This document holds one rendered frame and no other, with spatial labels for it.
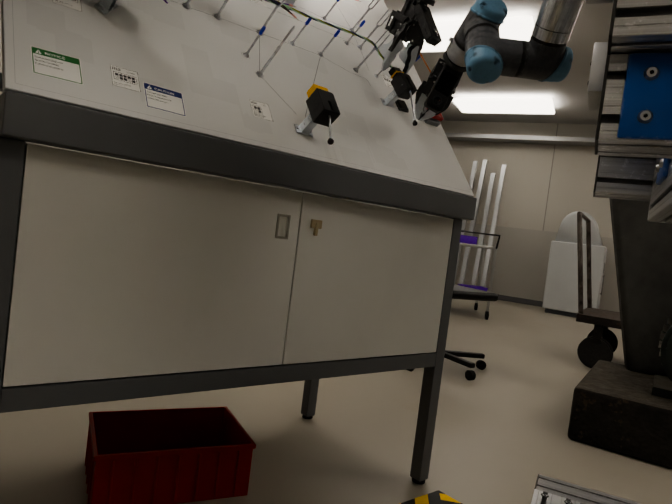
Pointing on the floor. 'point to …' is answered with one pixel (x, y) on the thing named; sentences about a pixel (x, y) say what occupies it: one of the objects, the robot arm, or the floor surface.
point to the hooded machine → (567, 250)
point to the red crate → (166, 456)
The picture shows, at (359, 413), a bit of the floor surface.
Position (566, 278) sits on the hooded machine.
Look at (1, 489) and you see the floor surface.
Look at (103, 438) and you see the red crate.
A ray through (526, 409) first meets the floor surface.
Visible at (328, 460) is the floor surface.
